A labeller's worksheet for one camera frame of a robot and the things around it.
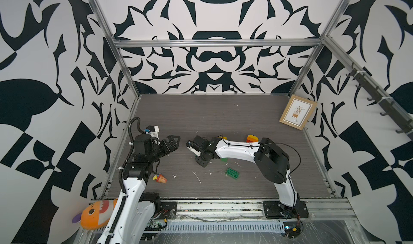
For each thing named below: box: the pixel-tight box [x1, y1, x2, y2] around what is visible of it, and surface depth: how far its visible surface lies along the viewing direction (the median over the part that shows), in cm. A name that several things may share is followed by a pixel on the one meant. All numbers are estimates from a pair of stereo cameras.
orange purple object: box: [72, 198, 118, 231], surface depth 66 cm
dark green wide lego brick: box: [225, 167, 240, 180], surface depth 87 cm
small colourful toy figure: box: [152, 173, 168, 184], surface depth 83 cm
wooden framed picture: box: [278, 94, 318, 131], surface depth 101 cm
